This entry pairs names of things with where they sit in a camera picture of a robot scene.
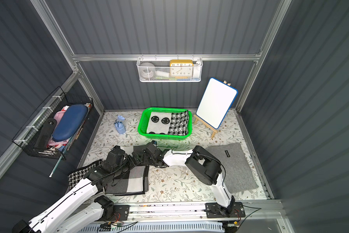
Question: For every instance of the blue oval case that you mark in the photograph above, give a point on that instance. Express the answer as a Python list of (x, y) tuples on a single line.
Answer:
[(71, 119)]

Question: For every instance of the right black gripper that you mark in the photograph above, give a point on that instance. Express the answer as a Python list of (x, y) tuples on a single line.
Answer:
[(150, 150)]

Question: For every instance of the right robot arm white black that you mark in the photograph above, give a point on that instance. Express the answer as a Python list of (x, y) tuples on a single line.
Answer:
[(207, 169)]

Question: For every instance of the black remote in basket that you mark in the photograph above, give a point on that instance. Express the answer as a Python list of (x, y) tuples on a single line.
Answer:
[(45, 134)]

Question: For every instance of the small whiteboard blue frame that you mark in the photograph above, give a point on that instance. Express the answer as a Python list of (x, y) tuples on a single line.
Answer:
[(216, 102)]

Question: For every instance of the floral table cloth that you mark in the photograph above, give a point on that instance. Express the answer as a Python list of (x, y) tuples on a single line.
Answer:
[(174, 184)]

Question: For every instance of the white wire wall basket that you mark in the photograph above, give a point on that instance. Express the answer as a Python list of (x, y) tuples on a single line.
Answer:
[(163, 70)]

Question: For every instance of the green plastic basket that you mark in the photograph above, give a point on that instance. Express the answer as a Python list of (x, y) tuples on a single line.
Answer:
[(143, 124)]

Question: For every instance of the white tape roll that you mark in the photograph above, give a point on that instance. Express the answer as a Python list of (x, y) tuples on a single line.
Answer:
[(146, 71)]

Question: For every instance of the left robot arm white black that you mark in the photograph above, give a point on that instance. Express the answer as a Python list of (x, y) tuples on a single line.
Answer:
[(85, 203)]

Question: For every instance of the black wire side basket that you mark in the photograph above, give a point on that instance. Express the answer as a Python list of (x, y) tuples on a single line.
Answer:
[(31, 132)]

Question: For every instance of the grey scarf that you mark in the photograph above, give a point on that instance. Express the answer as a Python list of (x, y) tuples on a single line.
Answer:
[(239, 176)]

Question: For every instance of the wooden easel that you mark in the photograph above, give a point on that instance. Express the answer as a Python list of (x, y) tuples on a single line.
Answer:
[(198, 119)]

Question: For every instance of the yellow alarm clock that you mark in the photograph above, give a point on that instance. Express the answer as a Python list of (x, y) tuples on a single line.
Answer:
[(181, 68)]

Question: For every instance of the smiley houndstooth scarf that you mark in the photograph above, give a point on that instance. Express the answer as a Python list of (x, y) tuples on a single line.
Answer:
[(166, 123)]

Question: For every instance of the houndstooth scarf at edge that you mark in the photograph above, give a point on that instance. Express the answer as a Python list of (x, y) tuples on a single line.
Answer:
[(75, 176)]

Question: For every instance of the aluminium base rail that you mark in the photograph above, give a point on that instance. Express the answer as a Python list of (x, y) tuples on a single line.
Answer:
[(198, 211)]

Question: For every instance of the black white checkered scarf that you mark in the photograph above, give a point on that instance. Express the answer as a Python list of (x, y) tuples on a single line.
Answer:
[(133, 182)]

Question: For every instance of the pink item in basket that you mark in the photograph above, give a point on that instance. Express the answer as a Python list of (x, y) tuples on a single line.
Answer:
[(57, 145)]

